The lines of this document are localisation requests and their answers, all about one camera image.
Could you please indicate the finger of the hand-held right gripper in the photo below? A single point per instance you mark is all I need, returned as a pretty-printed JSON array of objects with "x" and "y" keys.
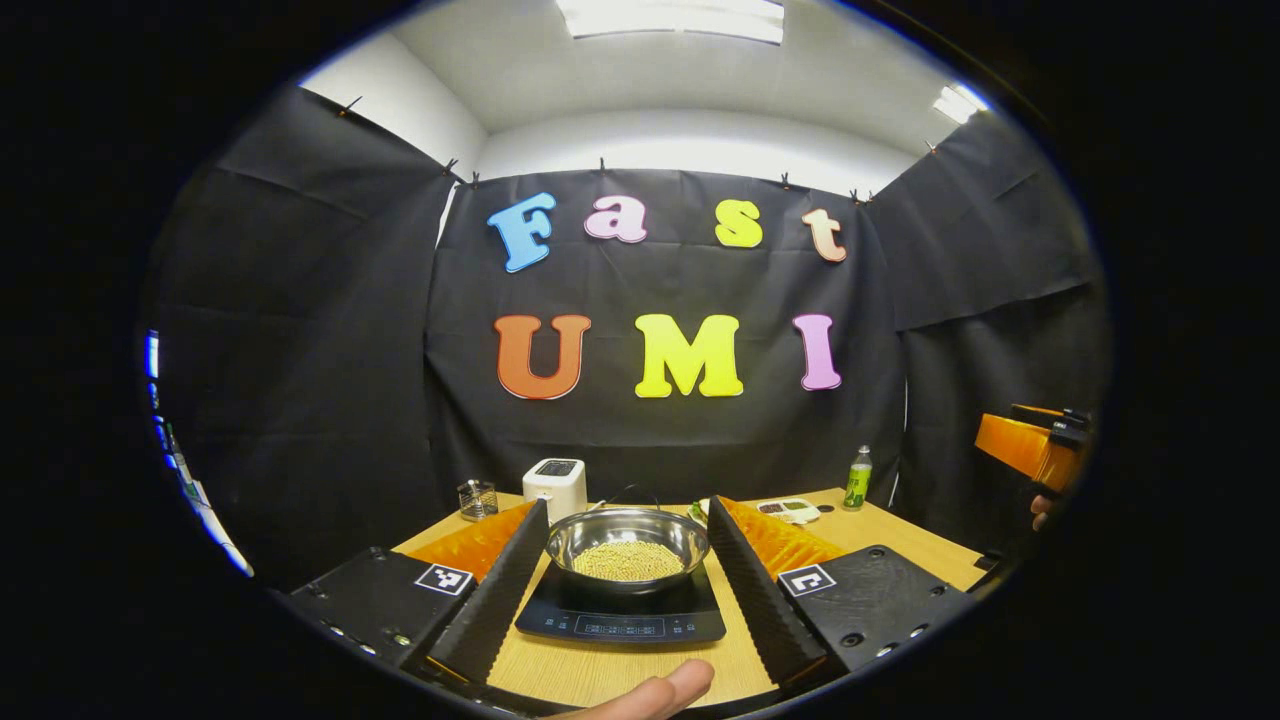
[{"x": 1020, "y": 448}]

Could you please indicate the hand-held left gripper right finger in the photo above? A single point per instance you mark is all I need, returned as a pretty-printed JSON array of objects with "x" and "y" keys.
[{"x": 760, "y": 605}]

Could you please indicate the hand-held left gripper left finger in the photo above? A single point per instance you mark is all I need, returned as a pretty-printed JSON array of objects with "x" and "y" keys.
[{"x": 498, "y": 600}]

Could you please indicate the stainless steel pot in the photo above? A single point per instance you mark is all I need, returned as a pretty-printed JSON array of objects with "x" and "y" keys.
[{"x": 600, "y": 530}]

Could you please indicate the black induction cooktop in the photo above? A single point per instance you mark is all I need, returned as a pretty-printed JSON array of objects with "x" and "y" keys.
[{"x": 620, "y": 625}]

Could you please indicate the white divided grain tray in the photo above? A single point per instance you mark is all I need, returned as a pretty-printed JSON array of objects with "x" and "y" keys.
[{"x": 790, "y": 510}]

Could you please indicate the white sandwich plate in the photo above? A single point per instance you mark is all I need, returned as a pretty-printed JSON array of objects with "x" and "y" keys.
[{"x": 698, "y": 512}]

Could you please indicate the white toaster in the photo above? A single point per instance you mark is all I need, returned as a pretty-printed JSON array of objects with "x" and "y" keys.
[{"x": 555, "y": 490}]

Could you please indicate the pile of soybeans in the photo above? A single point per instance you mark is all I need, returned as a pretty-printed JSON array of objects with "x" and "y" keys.
[{"x": 628, "y": 562}]

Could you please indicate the green drink bottle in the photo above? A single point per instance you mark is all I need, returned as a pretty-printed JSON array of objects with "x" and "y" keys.
[{"x": 858, "y": 482}]

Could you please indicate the black backdrop cloth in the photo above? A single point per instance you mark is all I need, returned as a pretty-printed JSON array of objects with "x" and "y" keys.
[{"x": 650, "y": 450}]

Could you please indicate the small ceiling light panel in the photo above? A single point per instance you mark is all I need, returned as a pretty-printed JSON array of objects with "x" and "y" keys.
[{"x": 960, "y": 103}]

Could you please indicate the large ceiling light panel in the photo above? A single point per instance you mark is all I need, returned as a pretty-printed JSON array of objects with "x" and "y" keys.
[{"x": 670, "y": 18}]

